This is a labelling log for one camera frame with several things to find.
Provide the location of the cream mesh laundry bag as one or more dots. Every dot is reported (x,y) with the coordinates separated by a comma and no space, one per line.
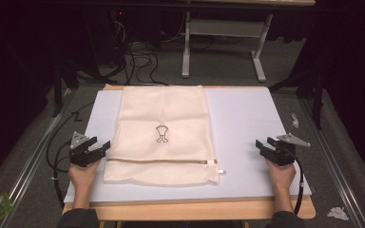
(164,107)

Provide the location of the person's left hand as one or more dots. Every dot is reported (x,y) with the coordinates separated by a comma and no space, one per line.
(83,177)

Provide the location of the white board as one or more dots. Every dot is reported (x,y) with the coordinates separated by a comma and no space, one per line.
(244,126)

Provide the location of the black computer case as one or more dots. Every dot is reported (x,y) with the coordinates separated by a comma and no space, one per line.
(107,38)

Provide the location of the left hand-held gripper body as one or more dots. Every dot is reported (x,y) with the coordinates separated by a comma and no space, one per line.
(80,152)

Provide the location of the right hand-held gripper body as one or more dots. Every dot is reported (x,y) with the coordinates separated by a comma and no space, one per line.
(283,153)

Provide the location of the wooden table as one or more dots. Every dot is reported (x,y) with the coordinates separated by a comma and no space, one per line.
(202,210)

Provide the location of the person's right hand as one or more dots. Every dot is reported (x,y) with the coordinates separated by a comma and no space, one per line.
(282,177)

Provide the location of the small white paper scrap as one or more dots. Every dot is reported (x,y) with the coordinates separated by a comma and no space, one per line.
(295,121)

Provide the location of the white metal desk frame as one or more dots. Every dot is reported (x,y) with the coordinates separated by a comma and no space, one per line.
(225,28)

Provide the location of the metal floor rail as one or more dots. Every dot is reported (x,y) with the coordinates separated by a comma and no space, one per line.
(336,164)
(34,155)

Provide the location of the crumpled white tissue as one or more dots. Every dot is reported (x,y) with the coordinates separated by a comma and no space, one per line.
(337,213)

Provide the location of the black metal stand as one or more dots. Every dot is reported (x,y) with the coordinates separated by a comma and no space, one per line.
(317,95)
(58,91)

